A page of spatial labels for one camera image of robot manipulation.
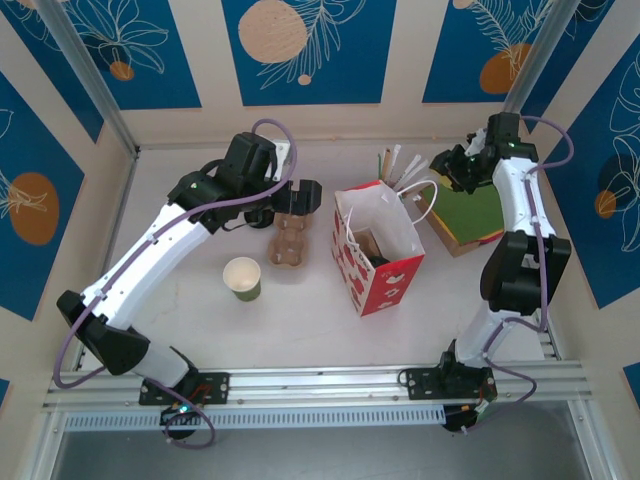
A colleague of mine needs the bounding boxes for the green-topped paper napkin stack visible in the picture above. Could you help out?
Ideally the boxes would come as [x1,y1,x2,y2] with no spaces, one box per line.
[424,174,505,246]

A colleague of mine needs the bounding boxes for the brown pulp cup carrier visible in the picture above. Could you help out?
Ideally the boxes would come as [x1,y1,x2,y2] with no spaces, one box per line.
[268,209,316,268]
[351,227,389,269]

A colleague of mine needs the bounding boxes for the green paper cup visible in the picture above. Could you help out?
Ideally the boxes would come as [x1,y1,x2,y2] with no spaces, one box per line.
[222,256,263,303]

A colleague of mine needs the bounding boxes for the red white paper bag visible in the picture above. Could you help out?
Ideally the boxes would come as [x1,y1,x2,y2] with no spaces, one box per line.
[332,179,439,318]

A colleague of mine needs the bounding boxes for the green brown napkin stack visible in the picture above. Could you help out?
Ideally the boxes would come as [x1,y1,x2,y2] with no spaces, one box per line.
[417,172,506,259]

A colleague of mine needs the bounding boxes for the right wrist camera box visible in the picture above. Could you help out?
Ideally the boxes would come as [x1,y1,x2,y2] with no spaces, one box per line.
[464,127,489,157]

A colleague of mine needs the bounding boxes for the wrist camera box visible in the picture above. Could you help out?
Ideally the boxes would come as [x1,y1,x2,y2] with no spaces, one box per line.
[272,139,294,181]
[464,127,489,157]

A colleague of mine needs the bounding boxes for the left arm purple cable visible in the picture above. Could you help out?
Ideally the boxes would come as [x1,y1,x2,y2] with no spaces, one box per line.
[52,118,297,450]

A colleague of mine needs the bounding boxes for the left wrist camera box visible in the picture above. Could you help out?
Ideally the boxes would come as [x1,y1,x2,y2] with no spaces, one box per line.
[272,139,294,181]

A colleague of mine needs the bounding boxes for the aluminium frame post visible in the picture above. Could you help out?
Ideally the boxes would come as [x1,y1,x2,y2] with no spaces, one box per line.
[487,0,585,151]
[34,0,142,157]

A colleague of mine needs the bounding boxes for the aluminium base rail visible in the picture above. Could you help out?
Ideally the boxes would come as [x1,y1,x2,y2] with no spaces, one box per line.
[42,360,594,410]

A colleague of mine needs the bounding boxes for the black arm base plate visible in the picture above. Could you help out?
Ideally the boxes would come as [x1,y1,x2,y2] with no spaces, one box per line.
[402,367,499,401]
[138,372,231,406]

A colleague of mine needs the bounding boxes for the white slotted cable duct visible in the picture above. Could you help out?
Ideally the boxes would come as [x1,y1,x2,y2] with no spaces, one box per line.
[63,404,446,432]

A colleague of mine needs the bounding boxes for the aluminium frame leg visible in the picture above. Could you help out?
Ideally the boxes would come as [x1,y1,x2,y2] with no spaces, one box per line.
[27,409,66,480]
[567,399,619,480]

